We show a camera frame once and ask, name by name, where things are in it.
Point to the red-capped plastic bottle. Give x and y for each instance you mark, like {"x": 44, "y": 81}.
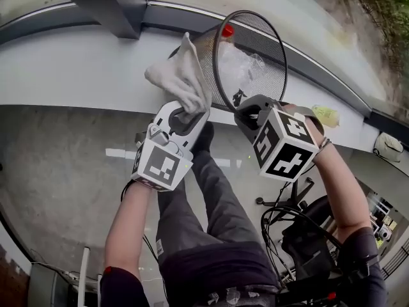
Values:
{"x": 228, "y": 30}

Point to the white metal stand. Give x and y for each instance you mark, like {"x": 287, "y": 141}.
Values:
{"x": 84, "y": 277}

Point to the green bushes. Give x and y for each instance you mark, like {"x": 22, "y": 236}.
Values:
{"x": 388, "y": 14}

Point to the person's right hand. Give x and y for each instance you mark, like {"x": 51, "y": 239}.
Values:
{"x": 316, "y": 130}

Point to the person's left forearm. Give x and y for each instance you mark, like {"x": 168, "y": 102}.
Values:
{"x": 128, "y": 229}

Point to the black railing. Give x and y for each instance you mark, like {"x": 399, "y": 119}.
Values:
{"x": 396, "y": 262}

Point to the white storage shelf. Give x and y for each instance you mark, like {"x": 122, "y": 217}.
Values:
{"x": 383, "y": 222}

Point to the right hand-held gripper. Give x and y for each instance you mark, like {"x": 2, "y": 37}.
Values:
{"x": 281, "y": 146}

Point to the clear crumpled plastic bag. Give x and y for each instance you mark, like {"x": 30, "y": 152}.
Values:
{"x": 238, "y": 67}

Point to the dark grey window frame rail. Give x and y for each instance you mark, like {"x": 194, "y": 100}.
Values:
{"x": 319, "y": 66}

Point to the person's right forearm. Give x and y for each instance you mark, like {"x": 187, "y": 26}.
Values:
{"x": 345, "y": 187}

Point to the person's grey trouser leg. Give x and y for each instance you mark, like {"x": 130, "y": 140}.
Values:
{"x": 220, "y": 209}

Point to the dark wrist band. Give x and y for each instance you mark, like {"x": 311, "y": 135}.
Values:
{"x": 325, "y": 145}

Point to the yellow-green plastic bottle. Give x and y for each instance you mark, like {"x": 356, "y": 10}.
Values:
{"x": 327, "y": 115}

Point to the person's black shoe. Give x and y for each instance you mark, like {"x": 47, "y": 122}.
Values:
{"x": 204, "y": 136}

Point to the grey box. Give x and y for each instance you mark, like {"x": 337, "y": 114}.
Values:
{"x": 48, "y": 286}

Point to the person's dark shirt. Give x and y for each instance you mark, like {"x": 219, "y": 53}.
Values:
{"x": 217, "y": 267}

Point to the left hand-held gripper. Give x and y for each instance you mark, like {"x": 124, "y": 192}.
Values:
{"x": 159, "y": 168}

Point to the black mesh trash bin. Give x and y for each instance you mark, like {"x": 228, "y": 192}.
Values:
{"x": 271, "y": 66}

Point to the beige cloth bag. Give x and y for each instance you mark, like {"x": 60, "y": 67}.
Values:
{"x": 388, "y": 146}

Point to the grey-white cloth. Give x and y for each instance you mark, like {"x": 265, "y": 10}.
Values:
{"x": 185, "y": 75}

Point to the dark grey window pillar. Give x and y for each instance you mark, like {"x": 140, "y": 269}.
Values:
{"x": 105, "y": 5}

